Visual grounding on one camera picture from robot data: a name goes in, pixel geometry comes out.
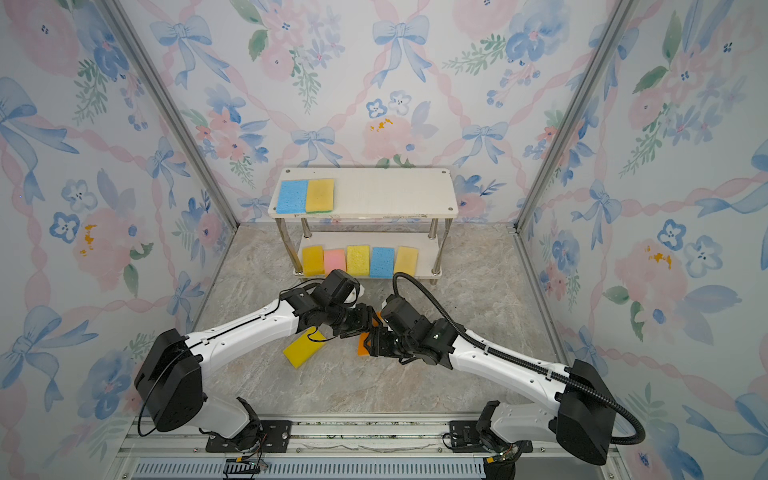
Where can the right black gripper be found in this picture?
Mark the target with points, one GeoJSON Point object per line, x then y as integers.
{"type": "Point", "coordinates": [381, 339]}

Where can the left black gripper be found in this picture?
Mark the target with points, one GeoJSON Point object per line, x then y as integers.
{"type": "Point", "coordinates": [354, 320]}

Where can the orange sponge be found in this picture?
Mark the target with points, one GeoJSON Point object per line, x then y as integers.
{"type": "Point", "coordinates": [364, 337]}

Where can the blue sponge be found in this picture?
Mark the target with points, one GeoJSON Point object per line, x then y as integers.
{"type": "Point", "coordinates": [292, 197]}
{"type": "Point", "coordinates": [382, 263]}

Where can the yellow porous sponge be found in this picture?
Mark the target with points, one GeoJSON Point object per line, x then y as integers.
{"type": "Point", "coordinates": [358, 260]}

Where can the pink sponge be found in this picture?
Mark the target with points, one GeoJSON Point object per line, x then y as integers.
{"type": "Point", "coordinates": [334, 259]}

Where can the small tan sponge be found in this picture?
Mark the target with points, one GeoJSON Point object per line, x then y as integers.
{"type": "Point", "coordinates": [406, 260]}

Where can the tan yellow sponge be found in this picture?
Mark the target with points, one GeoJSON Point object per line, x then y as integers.
{"type": "Point", "coordinates": [320, 196]}

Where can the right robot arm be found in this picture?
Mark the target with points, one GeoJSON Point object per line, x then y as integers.
{"type": "Point", "coordinates": [566, 403]}

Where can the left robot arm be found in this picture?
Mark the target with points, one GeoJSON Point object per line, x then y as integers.
{"type": "Point", "coordinates": [172, 381]}

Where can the white two-tier shelf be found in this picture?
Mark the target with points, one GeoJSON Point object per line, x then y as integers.
{"type": "Point", "coordinates": [377, 207]}

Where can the bright yellow sponge left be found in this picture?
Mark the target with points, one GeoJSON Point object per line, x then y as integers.
{"type": "Point", "coordinates": [304, 347]}

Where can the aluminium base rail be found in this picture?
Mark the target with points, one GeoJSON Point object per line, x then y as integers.
{"type": "Point", "coordinates": [347, 446]}

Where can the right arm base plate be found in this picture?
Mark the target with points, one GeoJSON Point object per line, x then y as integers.
{"type": "Point", "coordinates": [465, 436]}

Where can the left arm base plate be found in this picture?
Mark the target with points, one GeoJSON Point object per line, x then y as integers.
{"type": "Point", "coordinates": [269, 436]}

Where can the left aluminium corner post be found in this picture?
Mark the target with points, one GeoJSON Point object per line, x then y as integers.
{"type": "Point", "coordinates": [119, 22]}

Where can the aluminium corner post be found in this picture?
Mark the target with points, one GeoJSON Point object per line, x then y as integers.
{"type": "Point", "coordinates": [119, 22]}
{"type": "Point", "coordinates": [608, 41]}

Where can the right aluminium corner post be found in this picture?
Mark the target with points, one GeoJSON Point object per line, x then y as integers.
{"type": "Point", "coordinates": [608, 41]}

